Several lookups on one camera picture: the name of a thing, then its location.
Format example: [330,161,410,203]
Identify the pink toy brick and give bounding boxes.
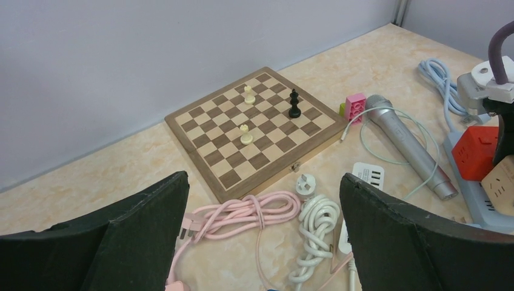
[344,93,367,121]

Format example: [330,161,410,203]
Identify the wooden cube socket adapter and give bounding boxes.
[481,155,513,216]

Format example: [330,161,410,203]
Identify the silver microphone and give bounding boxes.
[365,95,458,201]

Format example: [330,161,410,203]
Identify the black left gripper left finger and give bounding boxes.
[1,171,190,290]

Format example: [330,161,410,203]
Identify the black chess king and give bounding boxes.
[288,89,301,118]

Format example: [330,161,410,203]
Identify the white coiled power cable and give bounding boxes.
[287,173,341,291]

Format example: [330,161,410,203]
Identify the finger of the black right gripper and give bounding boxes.
[482,98,513,166]

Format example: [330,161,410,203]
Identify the light blue power strip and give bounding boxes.
[443,132,513,234]

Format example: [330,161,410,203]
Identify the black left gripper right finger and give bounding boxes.
[339,173,513,290]

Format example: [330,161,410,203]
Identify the light blue coiled cable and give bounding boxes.
[417,58,493,133]

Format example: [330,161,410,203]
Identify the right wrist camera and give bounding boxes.
[457,56,513,115]

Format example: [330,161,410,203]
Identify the pink coiled cable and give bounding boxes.
[164,190,354,291]

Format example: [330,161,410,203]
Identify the red cube socket adapter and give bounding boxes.
[452,126,499,181]

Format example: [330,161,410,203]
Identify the cream chess piece far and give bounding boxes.
[244,85,256,104]

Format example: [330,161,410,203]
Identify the cream chess piece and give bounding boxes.
[239,124,253,146]
[244,85,256,104]

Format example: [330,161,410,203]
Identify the wooden chessboard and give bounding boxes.
[165,67,347,202]

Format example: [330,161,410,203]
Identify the white power strip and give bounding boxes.
[338,161,386,291]

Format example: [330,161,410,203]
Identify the cream chess piece near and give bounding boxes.
[239,124,253,146]

